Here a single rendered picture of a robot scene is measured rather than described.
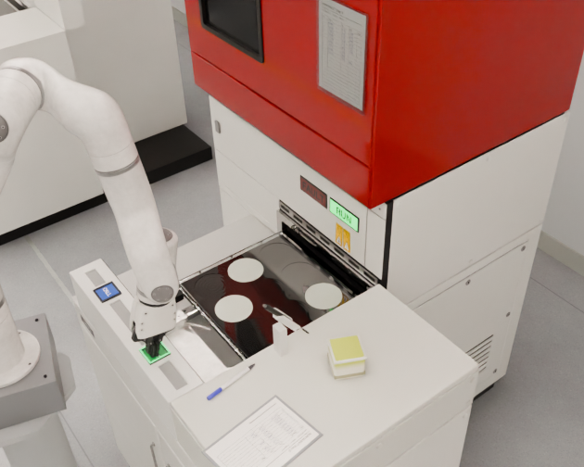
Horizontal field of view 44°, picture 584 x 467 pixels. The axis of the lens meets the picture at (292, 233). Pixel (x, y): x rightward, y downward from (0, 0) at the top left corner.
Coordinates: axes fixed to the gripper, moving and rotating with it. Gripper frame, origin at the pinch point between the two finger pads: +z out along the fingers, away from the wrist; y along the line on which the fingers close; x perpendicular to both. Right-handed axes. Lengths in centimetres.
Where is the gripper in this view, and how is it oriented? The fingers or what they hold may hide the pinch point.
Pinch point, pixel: (152, 347)
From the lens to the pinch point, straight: 175.8
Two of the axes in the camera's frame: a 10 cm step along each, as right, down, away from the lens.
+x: 6.0, 5.0, -6.3
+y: -7.9, 2.3, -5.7
